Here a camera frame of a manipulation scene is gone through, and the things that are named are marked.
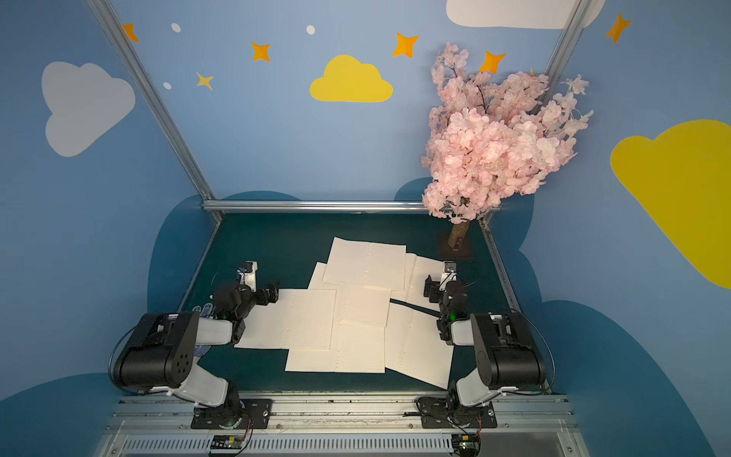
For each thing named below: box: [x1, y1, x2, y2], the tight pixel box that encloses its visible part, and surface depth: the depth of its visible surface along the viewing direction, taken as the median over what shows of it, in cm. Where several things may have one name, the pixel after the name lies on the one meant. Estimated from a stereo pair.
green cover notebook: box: [322, 236, 407, 291], surface depth 109 cm
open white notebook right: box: [384, 302, 455, 391], surface depth 90 cm
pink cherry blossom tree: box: [422, 43, 593, 249], surface depth 71 cm
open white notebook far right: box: [390, 252, 445, 313], surface depth 105 cm
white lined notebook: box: [307, 261, 393, 328], surface depth 98 cm
